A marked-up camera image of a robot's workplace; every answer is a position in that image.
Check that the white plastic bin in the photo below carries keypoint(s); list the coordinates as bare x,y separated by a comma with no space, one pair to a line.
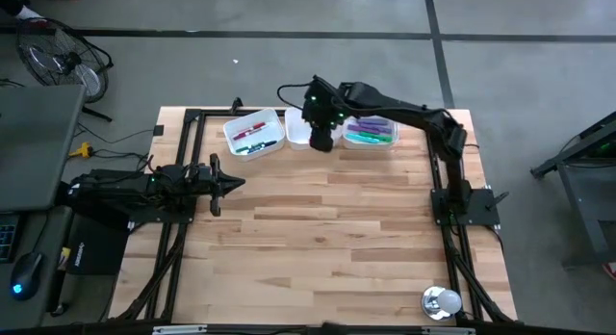
296,130
392,142
257,135

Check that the black equipment case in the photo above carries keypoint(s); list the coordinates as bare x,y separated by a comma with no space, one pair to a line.
96,253

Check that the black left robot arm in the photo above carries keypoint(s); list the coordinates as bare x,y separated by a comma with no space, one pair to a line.
120,190

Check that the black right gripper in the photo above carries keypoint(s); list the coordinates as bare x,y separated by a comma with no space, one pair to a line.
320,109

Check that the teal chunky highlighter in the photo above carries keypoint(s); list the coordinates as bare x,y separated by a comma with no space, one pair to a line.
361,139

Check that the yellow black tag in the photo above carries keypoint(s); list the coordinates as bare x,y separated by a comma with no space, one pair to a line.
64,258

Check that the red capped whiteboard marker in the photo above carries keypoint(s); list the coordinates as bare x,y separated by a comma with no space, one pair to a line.
250,131

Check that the person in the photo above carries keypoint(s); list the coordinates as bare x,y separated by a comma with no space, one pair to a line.
19,12

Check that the green fine-tip marker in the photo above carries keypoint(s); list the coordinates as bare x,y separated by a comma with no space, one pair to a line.
248,148

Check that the black square pad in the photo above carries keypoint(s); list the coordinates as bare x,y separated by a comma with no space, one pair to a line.
158,130

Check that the silver lamp reflector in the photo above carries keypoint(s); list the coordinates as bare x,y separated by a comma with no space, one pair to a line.
429,303

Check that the white light bulb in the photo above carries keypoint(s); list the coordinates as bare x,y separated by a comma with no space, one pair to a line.
450,301

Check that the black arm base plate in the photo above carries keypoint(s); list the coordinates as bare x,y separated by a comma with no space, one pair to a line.
483,207
163,218

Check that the black clamp lever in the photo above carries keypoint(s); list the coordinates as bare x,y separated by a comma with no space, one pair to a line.
498,200

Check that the green chunky highlighter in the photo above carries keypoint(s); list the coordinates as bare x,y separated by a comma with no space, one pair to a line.
377,136

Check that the grey flat panel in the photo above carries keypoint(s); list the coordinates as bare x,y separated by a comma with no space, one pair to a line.
38,142

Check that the silver metal bracket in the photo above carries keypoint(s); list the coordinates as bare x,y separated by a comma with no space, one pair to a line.
178,330
447,331

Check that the lavender chunky highlighter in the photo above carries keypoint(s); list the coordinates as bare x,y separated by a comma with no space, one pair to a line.
368,129
374,121

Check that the black computer mouse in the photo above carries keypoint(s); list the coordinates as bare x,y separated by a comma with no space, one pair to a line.
26,275

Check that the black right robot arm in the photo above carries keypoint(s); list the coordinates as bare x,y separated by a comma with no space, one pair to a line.
414,118

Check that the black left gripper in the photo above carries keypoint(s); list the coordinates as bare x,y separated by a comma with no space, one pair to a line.
214,183

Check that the black metal desk stand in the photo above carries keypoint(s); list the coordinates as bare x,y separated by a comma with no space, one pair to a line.
577,147

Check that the black keyboard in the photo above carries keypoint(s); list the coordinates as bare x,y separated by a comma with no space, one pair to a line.
7,239

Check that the black frame clamp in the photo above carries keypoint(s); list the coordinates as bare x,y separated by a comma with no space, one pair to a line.
236,104

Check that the yellow power plug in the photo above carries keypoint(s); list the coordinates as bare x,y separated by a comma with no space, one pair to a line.
83,150

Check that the black floor fan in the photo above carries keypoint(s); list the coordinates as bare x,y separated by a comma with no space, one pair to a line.
62,60

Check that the grey desk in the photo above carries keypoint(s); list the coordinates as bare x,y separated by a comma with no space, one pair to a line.
9,316

